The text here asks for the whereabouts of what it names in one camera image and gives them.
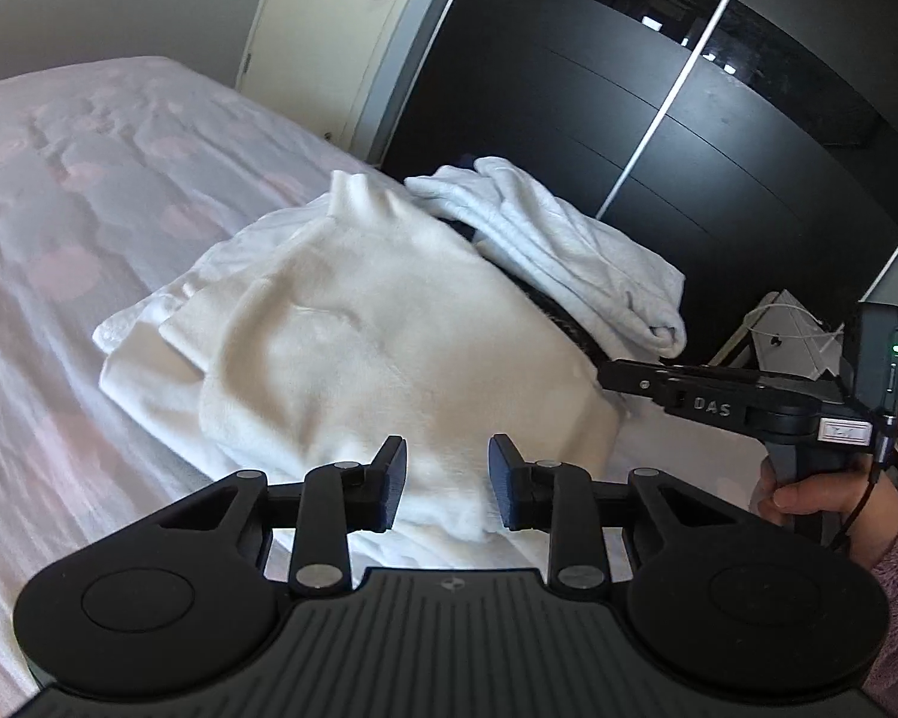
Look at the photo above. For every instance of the black wardrobe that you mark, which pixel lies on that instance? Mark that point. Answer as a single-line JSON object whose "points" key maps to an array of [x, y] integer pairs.
{"points": [[751, 143]]}

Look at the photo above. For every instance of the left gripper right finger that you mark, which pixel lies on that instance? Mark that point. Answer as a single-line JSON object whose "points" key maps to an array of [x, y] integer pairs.
{"points": [[556, 499]]}

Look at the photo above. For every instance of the person right hand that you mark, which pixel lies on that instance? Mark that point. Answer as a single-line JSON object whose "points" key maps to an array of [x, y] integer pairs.
{"points": [[874, 531]]}

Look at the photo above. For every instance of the cream white sweater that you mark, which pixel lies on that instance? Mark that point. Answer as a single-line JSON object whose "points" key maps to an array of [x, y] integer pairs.
{"points": [[377, 320]]}

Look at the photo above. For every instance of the cream white door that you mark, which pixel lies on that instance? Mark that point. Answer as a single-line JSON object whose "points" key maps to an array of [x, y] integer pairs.
{"points": [[331, 65]]}

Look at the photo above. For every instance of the white cloth pile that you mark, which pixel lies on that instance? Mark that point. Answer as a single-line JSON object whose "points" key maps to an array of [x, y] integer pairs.
{"points": [[624, 295]]}

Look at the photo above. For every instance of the folded white garment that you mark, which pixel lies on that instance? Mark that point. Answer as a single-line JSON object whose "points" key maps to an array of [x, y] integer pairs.
{"points": [[159, 349]]}

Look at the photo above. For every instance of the white wire rack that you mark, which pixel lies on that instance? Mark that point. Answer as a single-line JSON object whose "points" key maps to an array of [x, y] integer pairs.
{"points": [[781, 336]]}

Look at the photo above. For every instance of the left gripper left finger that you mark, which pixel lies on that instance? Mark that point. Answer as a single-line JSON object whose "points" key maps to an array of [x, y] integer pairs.
{"points": [[339, 499]]}

